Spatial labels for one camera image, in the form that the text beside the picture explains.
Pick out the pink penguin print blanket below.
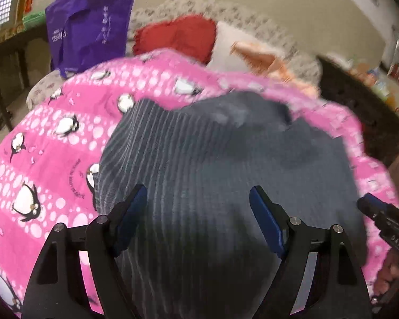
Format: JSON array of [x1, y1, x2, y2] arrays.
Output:
[[0, 49, 399, 319]]

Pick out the colourful clutter on cabinet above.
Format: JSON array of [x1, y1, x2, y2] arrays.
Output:
[[349, 56, 399, 117]]

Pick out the white pillow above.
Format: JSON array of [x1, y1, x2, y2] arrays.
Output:
[[206, 21, 286, 74]]

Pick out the floral sofa cover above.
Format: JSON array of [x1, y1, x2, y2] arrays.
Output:
[[27, 0, 321, 114]]

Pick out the person's right hand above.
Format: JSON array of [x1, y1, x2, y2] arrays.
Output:
[[374, 249, 399, 306]]

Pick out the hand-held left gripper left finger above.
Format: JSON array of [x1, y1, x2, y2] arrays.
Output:
[[22, 183, 148, 319]]

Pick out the green plastic basket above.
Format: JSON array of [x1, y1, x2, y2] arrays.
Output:
[[23, 11, 49, 24]]

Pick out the peach fringed cloth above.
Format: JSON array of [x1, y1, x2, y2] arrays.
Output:
[[229, 41, 320, 97]]

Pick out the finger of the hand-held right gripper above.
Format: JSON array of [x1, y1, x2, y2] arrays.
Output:
[[357, 193, 399, 228]]

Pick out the dark carved wooden cabinet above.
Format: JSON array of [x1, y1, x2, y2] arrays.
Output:
[[316, 55, 399, 170]]

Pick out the purple tote bag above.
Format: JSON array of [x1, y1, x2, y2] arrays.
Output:
[[45, 0, 137, 78]]

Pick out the dark wooden table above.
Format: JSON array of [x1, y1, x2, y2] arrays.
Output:
[[0, 23, 54, 132]]

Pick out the grey striped coat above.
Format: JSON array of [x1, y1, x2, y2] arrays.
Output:
[[93, 90, 368, 319]]

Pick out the red pillow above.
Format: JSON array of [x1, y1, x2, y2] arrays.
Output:
[[132, 15, 218, 65]]

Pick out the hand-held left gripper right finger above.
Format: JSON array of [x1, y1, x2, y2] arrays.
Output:
[[249, 185, 373, 319]]

